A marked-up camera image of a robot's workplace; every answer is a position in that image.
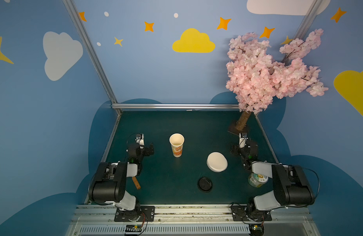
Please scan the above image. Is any green circuit board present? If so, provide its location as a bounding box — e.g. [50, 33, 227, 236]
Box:
[124, 225, 143, 235]

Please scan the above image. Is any green tin can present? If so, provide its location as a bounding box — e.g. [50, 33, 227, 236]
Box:
[248, 173, 269, 188]

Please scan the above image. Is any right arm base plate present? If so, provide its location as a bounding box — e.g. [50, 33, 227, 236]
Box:
[230, 205, 272, 223]

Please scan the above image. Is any pink cherry blossom tree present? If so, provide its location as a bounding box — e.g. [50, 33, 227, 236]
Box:
[226, 29, 328, 134]

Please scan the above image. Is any paper milk tea cup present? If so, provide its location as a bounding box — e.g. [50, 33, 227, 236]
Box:
[169, 133, 185, 158]

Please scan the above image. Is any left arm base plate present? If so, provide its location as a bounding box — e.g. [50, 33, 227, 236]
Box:
[114, 205, 156, 222]

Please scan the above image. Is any aluminium rail front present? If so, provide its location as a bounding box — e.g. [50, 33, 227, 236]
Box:
[66, 204, 320, 236]

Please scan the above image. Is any blue fork wooden handle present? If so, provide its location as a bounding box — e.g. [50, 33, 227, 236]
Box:
[132, 177, 141, 190]

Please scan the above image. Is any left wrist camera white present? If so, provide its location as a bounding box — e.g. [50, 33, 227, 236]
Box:
[135, 133, 145, 148]

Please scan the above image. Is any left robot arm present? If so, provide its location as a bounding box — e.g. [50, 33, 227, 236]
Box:
[88, 143, 155, 213]

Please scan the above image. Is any black plastic cup lid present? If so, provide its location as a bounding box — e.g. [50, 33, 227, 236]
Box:
[197, 177, 213, 193]

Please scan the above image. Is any aluminium frame back bar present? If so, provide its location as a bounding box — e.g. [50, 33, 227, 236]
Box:
[111, 103, 238, 111]

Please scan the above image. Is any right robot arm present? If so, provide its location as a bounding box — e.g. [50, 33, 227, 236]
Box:
[231, 139, 317, 213]

